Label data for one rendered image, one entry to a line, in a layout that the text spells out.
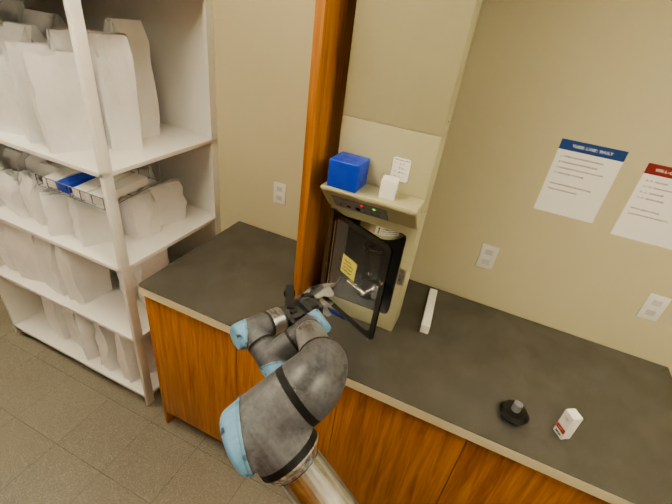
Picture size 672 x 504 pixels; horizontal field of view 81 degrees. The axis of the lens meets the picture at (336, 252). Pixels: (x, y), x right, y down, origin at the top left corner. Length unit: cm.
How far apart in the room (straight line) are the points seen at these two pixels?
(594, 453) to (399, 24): 138
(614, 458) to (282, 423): 115
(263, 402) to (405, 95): 92
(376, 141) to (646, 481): 128
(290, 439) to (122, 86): 156
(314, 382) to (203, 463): 169
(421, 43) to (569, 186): 81
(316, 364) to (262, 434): 13
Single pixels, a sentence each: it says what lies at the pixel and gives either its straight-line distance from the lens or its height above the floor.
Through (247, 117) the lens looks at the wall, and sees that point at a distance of 205.
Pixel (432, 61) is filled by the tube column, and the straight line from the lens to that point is 123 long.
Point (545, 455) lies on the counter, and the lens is 147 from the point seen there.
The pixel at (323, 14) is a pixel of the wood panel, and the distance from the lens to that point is 124.
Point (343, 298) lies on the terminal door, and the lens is 150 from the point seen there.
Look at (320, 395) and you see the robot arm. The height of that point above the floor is 146.
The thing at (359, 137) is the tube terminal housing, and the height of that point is 165.
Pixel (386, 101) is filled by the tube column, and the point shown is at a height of 178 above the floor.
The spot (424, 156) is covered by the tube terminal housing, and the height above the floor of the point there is 164.
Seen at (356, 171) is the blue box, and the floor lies 158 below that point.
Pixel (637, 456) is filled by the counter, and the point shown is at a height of 94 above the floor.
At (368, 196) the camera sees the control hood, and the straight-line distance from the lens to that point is 125.
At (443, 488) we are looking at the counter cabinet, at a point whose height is 55.
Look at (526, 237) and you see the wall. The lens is 179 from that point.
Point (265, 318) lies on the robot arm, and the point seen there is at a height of 124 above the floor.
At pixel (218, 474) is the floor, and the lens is 229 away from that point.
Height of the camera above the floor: 200
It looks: 31 degrees down
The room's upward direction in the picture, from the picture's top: 8 degrees clockwise
